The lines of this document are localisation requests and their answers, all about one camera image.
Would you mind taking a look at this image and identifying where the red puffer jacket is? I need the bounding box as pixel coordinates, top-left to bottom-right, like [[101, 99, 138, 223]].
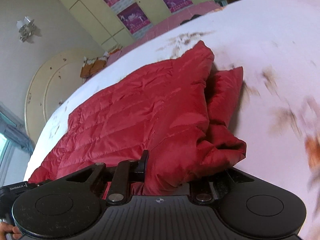
[[28, 42, 246, 196]]

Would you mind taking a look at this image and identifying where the person's left hand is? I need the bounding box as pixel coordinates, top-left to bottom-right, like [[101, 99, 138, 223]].
[[0, 222, 22, 240]]

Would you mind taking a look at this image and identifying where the window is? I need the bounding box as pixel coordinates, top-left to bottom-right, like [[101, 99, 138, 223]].
[[0, 134, 12, 185]]

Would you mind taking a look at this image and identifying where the blue grey curtain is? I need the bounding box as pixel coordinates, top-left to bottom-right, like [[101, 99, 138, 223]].
[[1, 102, 34, 155]]

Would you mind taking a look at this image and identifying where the cream round headboard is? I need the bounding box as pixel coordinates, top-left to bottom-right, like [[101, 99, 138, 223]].
[[24, 48, 102, 142]]

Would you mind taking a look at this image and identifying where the white floral bed sheet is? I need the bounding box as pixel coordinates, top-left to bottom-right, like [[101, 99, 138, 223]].
[[24, 0, 319, 239]]

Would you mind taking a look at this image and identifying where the lower left purple poster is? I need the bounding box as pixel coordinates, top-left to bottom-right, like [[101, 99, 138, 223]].
[[117, 3, 151, 34]]

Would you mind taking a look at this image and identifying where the black garment on bed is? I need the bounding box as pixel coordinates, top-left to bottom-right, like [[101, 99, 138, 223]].
[[180, 14, 201, 25]]

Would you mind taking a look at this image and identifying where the cream wardrobe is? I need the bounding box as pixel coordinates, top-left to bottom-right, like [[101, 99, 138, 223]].
[[59, 0, 212, 51]]

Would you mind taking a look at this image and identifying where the pink striped bed cover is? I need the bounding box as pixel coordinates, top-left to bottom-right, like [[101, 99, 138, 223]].
[[106, 1, 224, 67]]

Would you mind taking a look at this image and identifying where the glass wall lamp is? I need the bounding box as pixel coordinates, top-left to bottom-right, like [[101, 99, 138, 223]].
[[16, 16, 37, 42]]

